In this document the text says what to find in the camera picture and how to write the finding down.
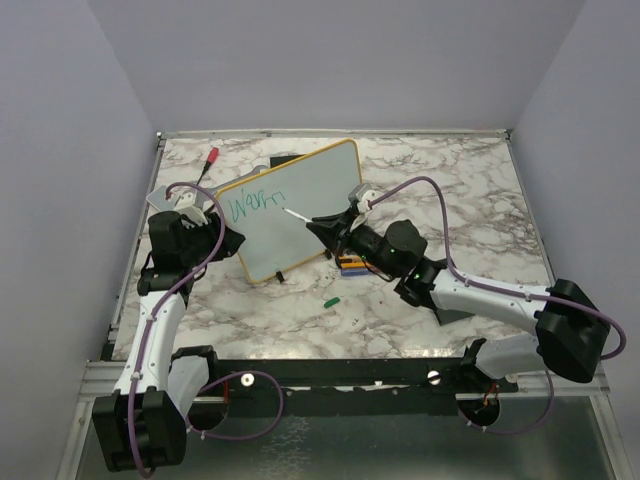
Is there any red handled screwdriver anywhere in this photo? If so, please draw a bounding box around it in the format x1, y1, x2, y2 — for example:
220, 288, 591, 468
196, 147, 219, 185

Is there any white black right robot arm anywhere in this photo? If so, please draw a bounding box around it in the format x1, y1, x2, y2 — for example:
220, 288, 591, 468
305, 212, 610, 391

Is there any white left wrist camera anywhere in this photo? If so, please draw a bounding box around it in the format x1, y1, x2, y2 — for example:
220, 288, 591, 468
173, 191, 211, 227

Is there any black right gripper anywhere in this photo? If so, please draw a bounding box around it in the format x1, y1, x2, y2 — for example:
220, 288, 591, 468
308, 206, 399, 279

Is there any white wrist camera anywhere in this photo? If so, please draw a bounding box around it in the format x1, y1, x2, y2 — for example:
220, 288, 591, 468
173, 191, 211, 227
348, 183, 377, 231

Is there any blue red precision screwdriver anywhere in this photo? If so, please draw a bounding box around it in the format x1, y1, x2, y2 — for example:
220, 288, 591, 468
341, 268, 369, 277

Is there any small white square device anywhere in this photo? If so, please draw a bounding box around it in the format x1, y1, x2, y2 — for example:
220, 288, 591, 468
146, 185, 175, 212

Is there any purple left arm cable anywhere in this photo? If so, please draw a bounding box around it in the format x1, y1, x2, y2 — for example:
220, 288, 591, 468
127, 182, 285, 476

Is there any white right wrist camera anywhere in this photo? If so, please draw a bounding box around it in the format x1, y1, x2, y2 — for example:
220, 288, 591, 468
348, 183, 377, 231

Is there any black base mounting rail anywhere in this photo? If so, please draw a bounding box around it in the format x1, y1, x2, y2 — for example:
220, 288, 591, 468
216, 349, 517, 417

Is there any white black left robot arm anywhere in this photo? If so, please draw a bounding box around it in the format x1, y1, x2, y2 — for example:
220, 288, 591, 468
92, 211, 245, 476

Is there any yellow framed whiteboard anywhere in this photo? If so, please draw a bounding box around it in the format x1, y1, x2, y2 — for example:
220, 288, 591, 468
216, 139, 362, 284

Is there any black rectangular eraser block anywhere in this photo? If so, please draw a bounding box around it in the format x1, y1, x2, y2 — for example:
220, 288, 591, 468
434, 308, 474, 326

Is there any white green whiteboard marker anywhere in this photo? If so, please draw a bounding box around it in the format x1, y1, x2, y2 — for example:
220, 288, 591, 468
282, 207, 312, 223

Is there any green marker cap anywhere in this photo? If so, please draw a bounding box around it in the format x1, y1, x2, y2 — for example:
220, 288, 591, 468
324, 297, 341, 308

